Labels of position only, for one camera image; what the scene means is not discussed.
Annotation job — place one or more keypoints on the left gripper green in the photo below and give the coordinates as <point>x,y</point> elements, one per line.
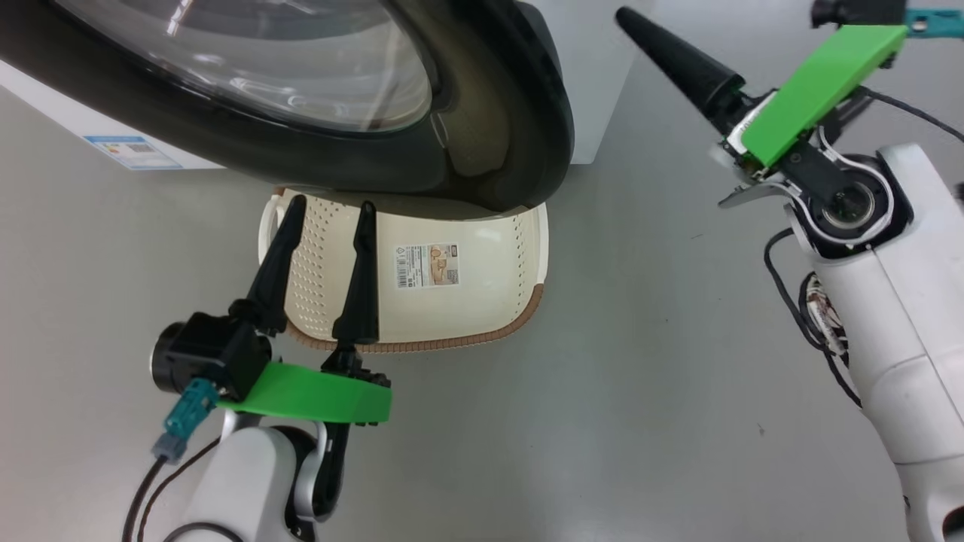
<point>316,395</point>

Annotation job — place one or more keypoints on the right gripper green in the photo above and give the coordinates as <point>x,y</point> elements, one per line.
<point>821,90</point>

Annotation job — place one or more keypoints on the black glass washing machine door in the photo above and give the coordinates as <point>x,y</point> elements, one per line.
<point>512,113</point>

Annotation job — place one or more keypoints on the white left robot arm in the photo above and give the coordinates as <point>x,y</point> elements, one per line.
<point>241,482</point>

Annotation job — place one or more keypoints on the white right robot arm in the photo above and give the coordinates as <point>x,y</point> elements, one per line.
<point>904,324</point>

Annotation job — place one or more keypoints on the white front-load washing machine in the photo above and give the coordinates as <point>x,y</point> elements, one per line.
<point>595,75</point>

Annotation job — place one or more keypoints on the cream perforated laundry basket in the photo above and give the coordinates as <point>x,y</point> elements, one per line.
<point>467,309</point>

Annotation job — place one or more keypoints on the paper product label sticker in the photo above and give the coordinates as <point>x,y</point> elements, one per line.
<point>427,266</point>

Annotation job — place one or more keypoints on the blue white energy label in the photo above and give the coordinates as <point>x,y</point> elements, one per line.
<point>132,153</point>

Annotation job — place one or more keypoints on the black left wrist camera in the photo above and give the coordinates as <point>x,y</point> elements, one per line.
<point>211,350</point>

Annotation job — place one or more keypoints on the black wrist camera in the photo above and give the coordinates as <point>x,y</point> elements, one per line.
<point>858,11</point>
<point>211,350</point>

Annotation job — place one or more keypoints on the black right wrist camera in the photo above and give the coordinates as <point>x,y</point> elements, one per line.
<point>858,11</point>

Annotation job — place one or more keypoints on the teal left camera connector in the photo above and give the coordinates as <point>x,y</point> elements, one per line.
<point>188,414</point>

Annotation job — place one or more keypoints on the teal camera connector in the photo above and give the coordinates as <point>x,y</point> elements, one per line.
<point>934,22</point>
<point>188,414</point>

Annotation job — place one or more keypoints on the teal right camera connector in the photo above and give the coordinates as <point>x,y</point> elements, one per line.
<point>934,22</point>

